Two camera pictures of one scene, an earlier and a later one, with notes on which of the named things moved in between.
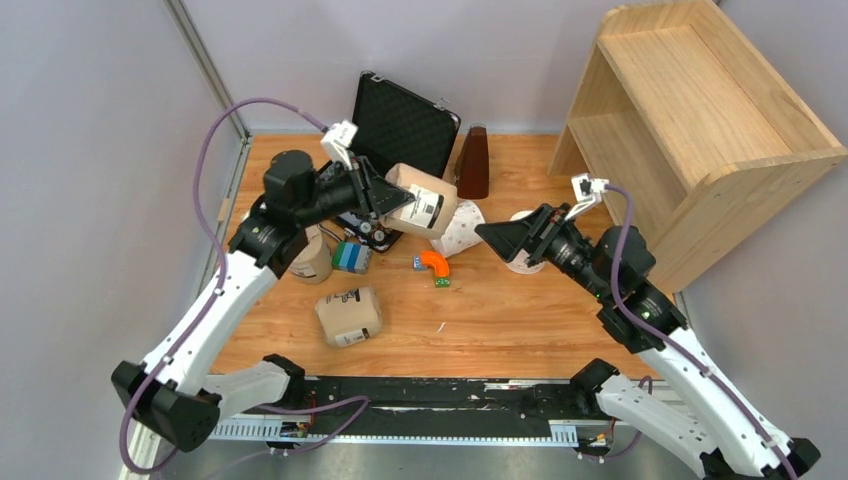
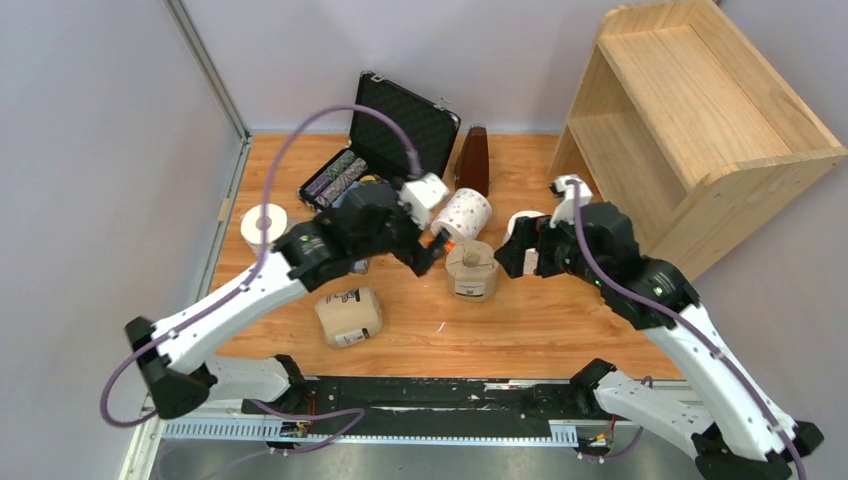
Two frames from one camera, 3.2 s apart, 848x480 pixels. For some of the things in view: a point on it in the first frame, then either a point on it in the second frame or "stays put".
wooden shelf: (682, 113) stays put
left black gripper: (377, 196) → (415, 254)
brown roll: (432, 213) → (473, 271)
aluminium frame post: (208, 67) stays put
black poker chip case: (394, 125) stays put
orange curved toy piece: (438, 261) → (448, 245)
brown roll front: (349, 317) stays put
